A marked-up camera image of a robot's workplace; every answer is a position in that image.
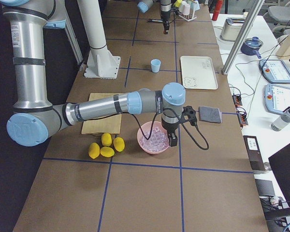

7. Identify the yellow lemon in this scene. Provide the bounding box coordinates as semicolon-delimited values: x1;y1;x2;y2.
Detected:
100;146;115;158
101;133;113;146
113;137;125;152
88;143;100;159

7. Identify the pink plastic cup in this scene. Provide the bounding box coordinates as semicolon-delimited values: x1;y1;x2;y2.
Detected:
179;1;190;16

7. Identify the yellow-green plastic cup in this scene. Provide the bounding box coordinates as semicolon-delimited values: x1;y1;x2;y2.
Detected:
174;0;182;8

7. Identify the clear ice cubes pile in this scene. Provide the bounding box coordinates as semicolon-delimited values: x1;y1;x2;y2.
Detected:
138;126;169;152

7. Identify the teach pendant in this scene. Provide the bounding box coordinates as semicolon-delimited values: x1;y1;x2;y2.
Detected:
264;84;290;115
259;59;290;84

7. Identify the cream bear serving tray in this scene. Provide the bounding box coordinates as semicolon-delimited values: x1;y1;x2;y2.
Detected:
180;56;218;90

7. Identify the pink bowl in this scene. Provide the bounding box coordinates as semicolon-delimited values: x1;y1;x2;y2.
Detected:
137;121;169;154

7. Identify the upper teach pendant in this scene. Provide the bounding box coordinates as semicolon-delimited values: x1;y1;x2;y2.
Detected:
259;59;290;84

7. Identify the blue pot with lid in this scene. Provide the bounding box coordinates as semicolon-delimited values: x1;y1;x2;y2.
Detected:
241;36;263;59

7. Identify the grey folded cloth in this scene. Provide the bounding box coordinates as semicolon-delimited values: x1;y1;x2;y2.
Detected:
199;106;222;123

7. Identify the grey water bottle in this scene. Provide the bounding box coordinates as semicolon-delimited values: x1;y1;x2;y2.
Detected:
271;106;290;131

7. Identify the aluminium frame post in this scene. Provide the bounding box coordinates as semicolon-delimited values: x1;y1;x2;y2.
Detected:
221;0;264;75

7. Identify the black monitor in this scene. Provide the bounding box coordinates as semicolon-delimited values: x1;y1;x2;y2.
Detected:
264;144;290;220

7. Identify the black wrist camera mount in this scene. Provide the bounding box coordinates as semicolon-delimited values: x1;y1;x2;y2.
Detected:
181;106;197;126
169;6;179;16

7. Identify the brown box with label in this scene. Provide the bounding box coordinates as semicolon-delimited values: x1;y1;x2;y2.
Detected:
243;135;266;174

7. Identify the light blue plastic cup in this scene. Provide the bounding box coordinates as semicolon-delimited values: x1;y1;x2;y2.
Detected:
150;59;161;73

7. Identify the white wire cup rack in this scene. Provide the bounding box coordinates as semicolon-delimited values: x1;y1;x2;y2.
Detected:
177;11;197;22

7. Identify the wooden cutting board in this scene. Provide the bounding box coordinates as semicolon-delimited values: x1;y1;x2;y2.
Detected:
81;93;123;135

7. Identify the white toaster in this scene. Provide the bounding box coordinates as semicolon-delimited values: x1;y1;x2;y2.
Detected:
220;17;245;42

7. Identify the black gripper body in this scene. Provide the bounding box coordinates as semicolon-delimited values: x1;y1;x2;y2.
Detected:
160;10;171;23
161;115;179;138

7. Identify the lower teach pendant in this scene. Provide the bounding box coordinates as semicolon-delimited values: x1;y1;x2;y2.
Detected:
264;84;290;115

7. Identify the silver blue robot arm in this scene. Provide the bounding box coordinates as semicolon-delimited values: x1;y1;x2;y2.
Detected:
1;0;186;146
137;0;172;34

